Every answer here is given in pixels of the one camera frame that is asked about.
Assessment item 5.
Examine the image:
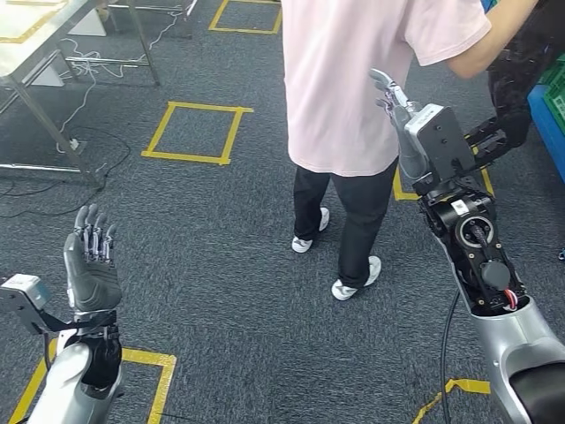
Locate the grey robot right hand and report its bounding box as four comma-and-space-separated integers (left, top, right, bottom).
370, 68, 429, 183

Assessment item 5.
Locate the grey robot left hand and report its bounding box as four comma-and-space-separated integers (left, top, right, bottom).
63, 203, 123, 314

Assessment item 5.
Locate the person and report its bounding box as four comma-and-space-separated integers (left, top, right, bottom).
280, 0, 542, 302

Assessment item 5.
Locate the green plastic crate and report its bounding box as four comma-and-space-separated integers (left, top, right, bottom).
539, 53, 565, 137

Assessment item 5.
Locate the steel table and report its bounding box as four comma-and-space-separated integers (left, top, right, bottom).
0, 0, 162, 183

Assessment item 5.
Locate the yellow floor tape square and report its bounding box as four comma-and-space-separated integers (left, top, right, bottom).
413, 378, 491, 424

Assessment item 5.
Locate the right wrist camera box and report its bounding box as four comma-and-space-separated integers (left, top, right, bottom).
404, 103, 477, 186

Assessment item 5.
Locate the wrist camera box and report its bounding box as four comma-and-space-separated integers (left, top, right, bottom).
0, 273, 74, 336
404, 103, 477, 186

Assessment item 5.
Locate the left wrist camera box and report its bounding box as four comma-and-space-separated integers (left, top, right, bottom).
0, 273, 74, 336

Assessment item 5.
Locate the black floor cable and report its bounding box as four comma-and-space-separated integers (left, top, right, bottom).
0, 125, 132, 219

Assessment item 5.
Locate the white floor cable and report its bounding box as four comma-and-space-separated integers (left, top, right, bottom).
54, 11, 184, 155

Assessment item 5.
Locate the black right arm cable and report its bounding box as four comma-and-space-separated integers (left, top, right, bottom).
440, 289, 462, 424

